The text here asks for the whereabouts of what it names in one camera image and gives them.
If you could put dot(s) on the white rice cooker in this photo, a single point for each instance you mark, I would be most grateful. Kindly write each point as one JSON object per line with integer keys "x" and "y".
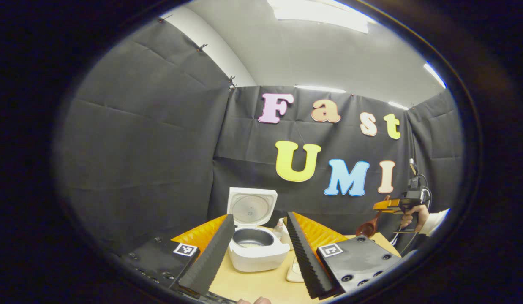
{"x": 257, "y": 259}

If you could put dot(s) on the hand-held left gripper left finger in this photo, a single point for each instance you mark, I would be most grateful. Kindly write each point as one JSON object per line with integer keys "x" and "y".
{"x": 206, "y": 261}

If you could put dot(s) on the clear plastic water bottle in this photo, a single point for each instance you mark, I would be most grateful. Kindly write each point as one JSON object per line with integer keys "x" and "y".
{"x": 278, "y": 230}

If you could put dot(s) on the black backdrop clip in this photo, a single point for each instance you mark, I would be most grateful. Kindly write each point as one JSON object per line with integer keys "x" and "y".
{"x": 232, "y": 80}
{"x": 164, "y": 18}
{"x": 202, "y": 47}

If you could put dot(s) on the clear plastic container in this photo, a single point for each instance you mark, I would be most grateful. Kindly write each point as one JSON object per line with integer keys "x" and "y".
{"x": 293, "y": 272}

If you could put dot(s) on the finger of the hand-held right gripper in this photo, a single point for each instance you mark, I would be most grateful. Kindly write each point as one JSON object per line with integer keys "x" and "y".
{"x": 388, "y": 204}

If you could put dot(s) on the wooden spoon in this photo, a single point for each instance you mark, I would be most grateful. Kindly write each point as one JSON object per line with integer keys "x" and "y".
{"x": 366, "y": 230}

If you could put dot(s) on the large ceiling light panel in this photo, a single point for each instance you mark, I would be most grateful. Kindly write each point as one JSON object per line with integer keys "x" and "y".
{"x": 320, "y": 14}

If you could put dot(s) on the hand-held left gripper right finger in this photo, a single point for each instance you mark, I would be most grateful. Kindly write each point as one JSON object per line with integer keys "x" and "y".
{"x": 308, "y": 261}

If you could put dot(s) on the black backdrop cloth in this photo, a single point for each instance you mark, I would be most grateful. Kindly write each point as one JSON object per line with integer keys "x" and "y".
{"x": 139, "y": 147}

